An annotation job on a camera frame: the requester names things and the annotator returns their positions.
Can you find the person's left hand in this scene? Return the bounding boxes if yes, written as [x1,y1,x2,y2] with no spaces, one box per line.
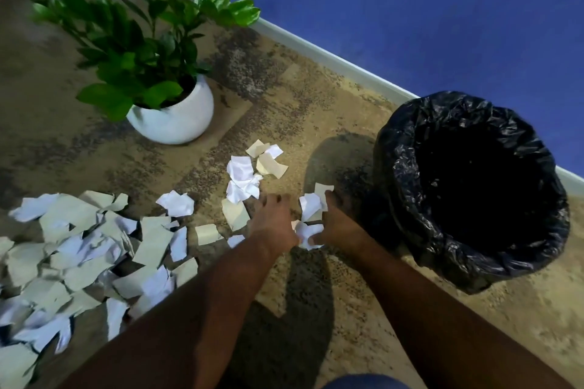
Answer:
[248,194,301,256]

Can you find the person's right hand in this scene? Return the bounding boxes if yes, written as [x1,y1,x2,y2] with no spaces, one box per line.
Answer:
[311,191,374,262]

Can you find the small bunch of paper scraps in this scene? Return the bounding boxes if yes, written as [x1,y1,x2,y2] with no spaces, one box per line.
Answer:
[195,139,335,250]

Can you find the black bin with liner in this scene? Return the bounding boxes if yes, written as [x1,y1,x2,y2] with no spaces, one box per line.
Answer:
[373,91,571,295]

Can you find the green potted plant white pot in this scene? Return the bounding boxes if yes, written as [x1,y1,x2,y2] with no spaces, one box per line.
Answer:
[0,0,262,146]

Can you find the pile of torn paper scraps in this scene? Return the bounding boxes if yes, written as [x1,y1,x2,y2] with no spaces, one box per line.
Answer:
[0,191,200,389]

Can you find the person's right forearm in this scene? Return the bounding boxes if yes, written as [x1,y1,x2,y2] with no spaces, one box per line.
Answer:
[344,238,575,389]

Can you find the person's left forearm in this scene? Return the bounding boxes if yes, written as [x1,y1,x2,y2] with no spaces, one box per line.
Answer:
[57,233,300,389]

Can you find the blue shorts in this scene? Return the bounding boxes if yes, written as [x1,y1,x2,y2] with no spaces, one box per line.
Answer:
[321,373,411,389]

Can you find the white baseboard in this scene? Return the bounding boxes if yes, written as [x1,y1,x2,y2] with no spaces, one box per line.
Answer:
[93,0,584,197]

